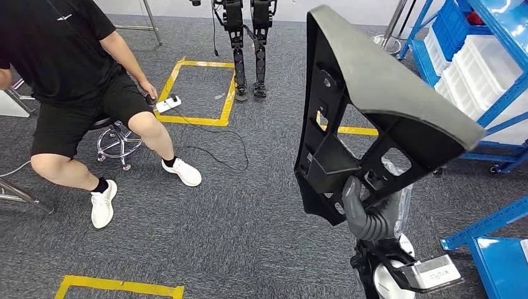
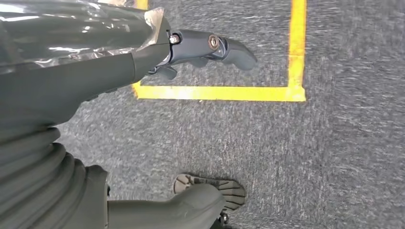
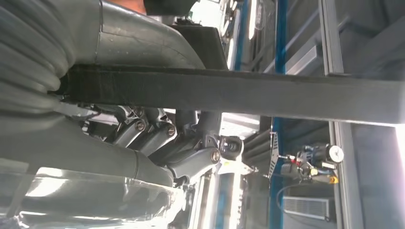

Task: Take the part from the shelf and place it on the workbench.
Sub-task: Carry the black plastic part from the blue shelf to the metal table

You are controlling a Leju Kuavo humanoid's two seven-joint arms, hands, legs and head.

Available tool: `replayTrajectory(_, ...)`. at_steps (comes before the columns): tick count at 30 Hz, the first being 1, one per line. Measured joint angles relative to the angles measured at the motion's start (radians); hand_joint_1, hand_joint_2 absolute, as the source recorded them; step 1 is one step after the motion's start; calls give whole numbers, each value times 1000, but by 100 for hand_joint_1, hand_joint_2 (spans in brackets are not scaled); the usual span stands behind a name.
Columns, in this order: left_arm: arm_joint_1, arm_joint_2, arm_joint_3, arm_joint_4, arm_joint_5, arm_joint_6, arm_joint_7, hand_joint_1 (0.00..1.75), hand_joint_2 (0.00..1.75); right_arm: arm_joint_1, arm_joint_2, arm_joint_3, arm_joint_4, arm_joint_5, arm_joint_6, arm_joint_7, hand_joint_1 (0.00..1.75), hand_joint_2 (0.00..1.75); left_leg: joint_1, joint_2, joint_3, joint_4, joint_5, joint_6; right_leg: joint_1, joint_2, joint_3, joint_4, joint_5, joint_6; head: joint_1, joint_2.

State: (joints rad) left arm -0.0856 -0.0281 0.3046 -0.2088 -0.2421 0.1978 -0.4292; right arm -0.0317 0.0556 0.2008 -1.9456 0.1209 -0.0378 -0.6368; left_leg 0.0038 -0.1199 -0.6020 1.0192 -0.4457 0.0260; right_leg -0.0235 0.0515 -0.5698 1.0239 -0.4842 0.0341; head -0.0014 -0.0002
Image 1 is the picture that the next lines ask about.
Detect blue plastic crate stack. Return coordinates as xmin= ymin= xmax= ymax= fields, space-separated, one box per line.
xmin=431 ymin=0 xmax=494 ymax=62

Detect black plastic frame part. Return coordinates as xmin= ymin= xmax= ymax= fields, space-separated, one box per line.
xmin=293 ymin=4 xmax=488 ymax=227

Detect white plastic crate stack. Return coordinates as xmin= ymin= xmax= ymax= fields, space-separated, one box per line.
xmin=423 ymin=27 xmax=528 ymax=146

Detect person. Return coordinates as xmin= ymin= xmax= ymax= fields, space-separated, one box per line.
xmin=0 ymin=0 xmax=203 ymax=230

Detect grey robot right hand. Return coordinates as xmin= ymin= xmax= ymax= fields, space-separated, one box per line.
xmin=341 ymin=176 xmax=415 ymax=241

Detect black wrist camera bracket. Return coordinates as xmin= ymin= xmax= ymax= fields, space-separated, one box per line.
xmin=351 ymin=239 xmax=465 ymax=299

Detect white power strip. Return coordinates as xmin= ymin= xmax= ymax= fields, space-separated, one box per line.
xmin=155 ymin=93 xmax=182 ymax=114

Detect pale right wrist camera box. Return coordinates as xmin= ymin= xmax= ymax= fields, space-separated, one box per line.
xmin=402 ymin=254 xmax=462 ymax=290

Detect blue metal shelf rack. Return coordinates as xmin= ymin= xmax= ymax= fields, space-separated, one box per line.
xmin=440 ymin=196 xmax=528 ymax=299
xmin=398 ymin=0 xmax=528 ymax=175

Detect chrome stool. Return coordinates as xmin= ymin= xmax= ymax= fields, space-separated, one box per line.
xmin=88 ymin=116 xmax=144 ymax=171

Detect black floor cable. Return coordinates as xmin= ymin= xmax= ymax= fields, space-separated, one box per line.
xmin=164 ymin=103 xmax=250 ymax=172

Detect yellow floor tape square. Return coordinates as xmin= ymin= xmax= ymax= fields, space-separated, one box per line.
xmin=154 ymin=57 xmax=237 ymax=128
xmin=315 ymin=111 xmax=379 ymax=137
xmin=54 ymin=275 xmax=185 ymax=299

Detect black humanoid robot legs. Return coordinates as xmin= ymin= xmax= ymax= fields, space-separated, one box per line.
xmin=212 ymin=0 xmax=278 ymax=102

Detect steel stand leg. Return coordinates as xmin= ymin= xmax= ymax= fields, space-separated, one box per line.
xmin=113 ymin=0 xmax=163 ymax=47

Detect white desk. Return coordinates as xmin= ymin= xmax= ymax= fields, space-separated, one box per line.
xmin=0 ymin=88 xmax=31 ymax=119

